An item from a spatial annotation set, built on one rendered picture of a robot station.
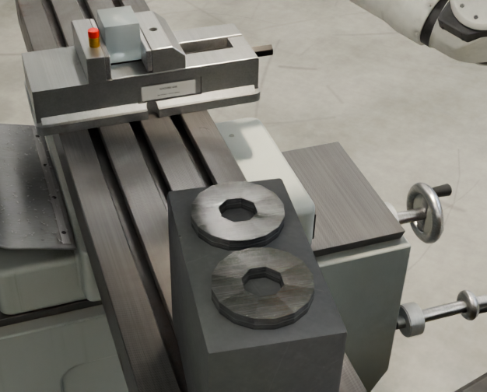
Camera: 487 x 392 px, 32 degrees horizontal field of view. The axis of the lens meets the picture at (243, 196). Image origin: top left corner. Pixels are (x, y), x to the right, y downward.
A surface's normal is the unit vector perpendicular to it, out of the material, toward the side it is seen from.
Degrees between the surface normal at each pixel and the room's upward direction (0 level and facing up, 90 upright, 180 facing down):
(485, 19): 44
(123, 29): 90
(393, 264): 90
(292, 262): 0
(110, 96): 90
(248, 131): 0
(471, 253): 0
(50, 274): 90
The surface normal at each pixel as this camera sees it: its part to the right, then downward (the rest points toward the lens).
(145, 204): 0.02, -0.79
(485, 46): 0.12, 0.96
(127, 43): 0.32, 0.59
